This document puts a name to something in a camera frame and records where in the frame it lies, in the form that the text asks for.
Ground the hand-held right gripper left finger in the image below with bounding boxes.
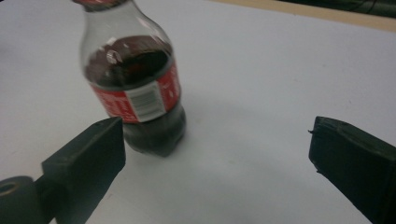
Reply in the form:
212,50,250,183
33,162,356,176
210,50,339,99
35,117,127,224

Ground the cola bottle with red label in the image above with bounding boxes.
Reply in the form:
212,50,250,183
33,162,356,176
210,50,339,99
72,0,188,158

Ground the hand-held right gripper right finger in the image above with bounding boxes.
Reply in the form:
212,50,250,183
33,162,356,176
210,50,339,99
308,116,396,224

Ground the white table sheet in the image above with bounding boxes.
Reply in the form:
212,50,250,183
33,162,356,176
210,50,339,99
0,0,396,224

